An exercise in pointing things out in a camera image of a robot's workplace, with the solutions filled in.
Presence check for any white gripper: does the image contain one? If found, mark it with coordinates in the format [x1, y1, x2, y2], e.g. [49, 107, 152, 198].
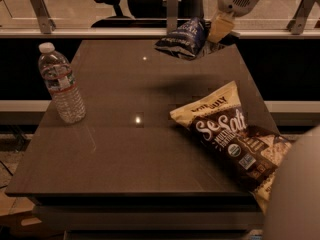
[208, 0, 260, 43]

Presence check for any blue chip bag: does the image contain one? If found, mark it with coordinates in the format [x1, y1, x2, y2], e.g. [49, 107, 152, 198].
[154, 17, 236, 60]

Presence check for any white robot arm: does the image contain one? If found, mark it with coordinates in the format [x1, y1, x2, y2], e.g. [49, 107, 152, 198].
[208, 0, 320, 240]

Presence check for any yellow brown tortilla chip bag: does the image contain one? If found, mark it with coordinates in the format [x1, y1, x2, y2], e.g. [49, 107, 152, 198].
[170, 81, 292, 211]

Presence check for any clear plastic water bottle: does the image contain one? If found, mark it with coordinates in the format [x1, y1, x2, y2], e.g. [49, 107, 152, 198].
[38, 42, 86, 124]

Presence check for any black office chair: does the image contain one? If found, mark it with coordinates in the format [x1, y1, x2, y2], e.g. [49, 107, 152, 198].
[92, 0, 204, 28]

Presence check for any glass partition panel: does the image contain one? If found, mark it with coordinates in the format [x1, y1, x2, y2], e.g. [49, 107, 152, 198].
[0, 0, 320, 32]

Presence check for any middle metal partition bracket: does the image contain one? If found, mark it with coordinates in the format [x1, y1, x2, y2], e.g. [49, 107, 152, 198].
[167, 0, 178, 32]

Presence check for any metal partition bracket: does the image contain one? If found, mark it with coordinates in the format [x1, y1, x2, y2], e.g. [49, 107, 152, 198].
[30, 0, 56, 34]
[287, 0, 320, 35]
[167, 0, 178, 32]

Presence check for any right metal partition bracket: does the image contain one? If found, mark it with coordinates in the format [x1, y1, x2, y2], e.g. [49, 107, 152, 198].
[287, 0, 320, 35]

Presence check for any left metal partition bracket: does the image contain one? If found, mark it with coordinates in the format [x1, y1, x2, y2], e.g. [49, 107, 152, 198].
[30, 0, 56, 34]

